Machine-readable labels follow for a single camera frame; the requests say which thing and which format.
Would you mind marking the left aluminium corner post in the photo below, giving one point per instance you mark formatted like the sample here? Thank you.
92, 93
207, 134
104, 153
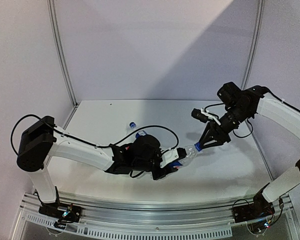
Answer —
51, 4

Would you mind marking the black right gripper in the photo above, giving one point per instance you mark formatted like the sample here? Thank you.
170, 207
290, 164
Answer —
213, 127

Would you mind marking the right aluminium corner post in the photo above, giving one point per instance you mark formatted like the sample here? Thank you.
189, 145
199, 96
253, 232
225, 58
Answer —
254, 43

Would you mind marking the clear bottle small blue label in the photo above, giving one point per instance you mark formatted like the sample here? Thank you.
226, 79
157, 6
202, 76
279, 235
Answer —
133, 127

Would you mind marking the blue Pepsi bottle cap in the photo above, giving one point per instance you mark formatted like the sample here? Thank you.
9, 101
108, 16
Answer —
198, 146

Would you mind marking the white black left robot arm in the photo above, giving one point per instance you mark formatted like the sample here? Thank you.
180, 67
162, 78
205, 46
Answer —
45, 139

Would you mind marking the aluminium corner post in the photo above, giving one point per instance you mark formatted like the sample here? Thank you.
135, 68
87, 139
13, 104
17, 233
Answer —
254, 43
51, 4

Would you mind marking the clear Pepsi bottle blue label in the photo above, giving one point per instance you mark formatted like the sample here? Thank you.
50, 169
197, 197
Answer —
191, 153

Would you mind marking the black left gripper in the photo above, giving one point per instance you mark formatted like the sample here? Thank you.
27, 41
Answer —
167, 170

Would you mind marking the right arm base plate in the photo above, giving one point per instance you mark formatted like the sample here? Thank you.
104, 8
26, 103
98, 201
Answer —
243, 211

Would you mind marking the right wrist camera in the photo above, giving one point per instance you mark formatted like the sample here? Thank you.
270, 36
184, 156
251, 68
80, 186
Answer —
205, 116

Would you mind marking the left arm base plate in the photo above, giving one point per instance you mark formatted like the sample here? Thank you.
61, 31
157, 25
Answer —
64, 213

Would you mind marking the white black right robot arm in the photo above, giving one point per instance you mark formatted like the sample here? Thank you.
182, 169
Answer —
242, 105

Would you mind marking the aluminium front rail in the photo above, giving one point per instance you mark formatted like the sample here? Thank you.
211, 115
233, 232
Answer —
120, 220

